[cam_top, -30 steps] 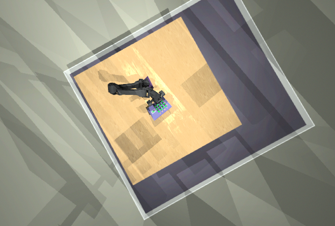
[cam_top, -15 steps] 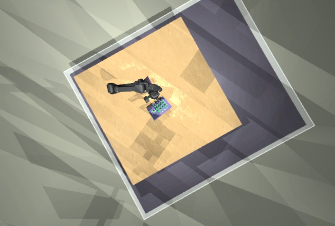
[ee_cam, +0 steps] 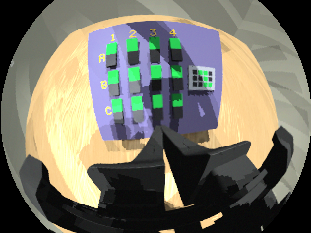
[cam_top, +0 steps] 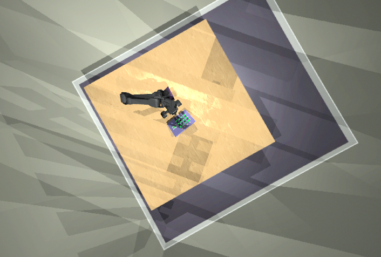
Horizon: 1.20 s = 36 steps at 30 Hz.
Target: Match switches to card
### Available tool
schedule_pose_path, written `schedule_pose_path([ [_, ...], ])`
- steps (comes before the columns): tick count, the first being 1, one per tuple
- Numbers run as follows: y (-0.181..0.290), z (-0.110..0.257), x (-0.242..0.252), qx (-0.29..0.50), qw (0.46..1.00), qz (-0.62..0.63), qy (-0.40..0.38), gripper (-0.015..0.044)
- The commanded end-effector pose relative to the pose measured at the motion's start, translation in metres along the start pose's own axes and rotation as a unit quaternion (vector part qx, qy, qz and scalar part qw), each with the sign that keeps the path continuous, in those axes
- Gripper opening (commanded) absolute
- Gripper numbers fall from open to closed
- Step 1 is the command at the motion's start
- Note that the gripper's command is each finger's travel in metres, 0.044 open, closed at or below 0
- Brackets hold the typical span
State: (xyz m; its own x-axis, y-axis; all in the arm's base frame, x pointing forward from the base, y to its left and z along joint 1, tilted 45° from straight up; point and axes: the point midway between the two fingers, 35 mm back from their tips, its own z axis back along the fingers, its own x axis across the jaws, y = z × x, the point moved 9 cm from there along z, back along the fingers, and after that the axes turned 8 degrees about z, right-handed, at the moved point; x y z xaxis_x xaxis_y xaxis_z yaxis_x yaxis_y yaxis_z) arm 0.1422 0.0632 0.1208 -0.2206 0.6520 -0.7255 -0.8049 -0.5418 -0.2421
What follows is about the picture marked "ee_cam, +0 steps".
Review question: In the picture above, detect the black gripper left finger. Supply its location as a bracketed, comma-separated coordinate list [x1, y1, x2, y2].
[87, 125, 166, 204]

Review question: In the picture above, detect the lavender switch panel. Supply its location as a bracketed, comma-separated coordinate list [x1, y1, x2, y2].
[88, 21, 223, 141]

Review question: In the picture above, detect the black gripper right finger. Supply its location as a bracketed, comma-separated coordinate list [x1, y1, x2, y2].
[159, 125, 252, 207]

